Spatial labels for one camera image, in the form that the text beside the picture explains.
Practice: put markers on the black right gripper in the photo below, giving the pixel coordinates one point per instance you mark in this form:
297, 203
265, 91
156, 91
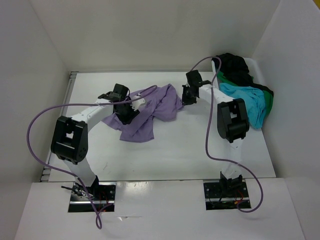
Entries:
185, 101

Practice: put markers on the aluminium table edge rail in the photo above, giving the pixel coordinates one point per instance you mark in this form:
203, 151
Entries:
176, 153

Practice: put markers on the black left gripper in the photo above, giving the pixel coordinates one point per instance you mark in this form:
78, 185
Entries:
126, 120

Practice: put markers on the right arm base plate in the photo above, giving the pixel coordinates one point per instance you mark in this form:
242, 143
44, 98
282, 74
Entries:
217, 199

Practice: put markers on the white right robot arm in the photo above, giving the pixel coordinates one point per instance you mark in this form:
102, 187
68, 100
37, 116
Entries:
231, 122

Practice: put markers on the white plastic laundry basket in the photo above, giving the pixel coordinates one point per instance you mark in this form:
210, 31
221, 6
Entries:
252, 66

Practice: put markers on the purple t shirt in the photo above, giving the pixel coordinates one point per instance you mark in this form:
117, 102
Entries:
162, 104

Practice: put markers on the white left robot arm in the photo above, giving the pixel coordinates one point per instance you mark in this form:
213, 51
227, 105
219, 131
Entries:
70, 142

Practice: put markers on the black t shirt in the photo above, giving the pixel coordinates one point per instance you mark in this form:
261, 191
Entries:
235, 71

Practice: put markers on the cyan t shirt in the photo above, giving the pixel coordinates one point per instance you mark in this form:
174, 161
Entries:
254, 99

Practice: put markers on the green t shirt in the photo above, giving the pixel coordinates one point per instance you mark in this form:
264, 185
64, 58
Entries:
268, 100

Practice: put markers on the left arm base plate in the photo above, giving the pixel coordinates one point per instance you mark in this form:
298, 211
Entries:
104, 200

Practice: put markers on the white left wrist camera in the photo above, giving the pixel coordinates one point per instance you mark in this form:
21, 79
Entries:
137, 101

